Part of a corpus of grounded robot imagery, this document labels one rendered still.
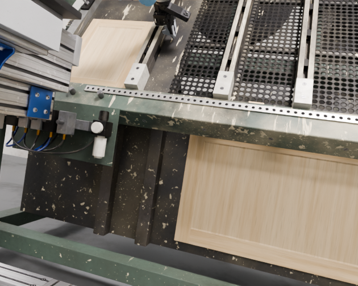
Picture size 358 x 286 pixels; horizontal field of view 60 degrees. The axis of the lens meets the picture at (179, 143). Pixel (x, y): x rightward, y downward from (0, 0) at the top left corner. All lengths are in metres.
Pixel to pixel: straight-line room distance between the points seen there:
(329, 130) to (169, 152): 0.71
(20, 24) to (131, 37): 1.05
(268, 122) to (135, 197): 0.75
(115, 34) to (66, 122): 0.62
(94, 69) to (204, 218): 0.87
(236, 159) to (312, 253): 0.50
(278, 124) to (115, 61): 0.82
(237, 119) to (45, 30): 0.73
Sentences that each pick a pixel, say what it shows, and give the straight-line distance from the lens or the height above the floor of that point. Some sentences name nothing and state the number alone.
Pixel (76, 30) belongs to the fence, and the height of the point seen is 1.21.
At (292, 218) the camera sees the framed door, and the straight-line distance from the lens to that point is 1.45.
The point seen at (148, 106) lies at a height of 0.83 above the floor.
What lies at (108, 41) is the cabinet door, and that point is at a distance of 1.71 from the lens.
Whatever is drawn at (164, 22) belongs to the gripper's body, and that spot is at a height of 1.24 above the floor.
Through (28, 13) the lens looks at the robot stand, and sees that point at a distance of 0.70.
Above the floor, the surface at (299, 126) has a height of 0.83.
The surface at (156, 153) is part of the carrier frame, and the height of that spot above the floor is 0.64.
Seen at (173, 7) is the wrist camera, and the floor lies 1.30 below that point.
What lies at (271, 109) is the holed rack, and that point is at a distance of 1.22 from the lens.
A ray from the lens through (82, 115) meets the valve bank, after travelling 1.38.
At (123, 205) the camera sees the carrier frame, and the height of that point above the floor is 0.35.
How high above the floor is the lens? 0.73
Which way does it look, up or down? 1 degrees down
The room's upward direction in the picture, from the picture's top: 9 degrees clockwise
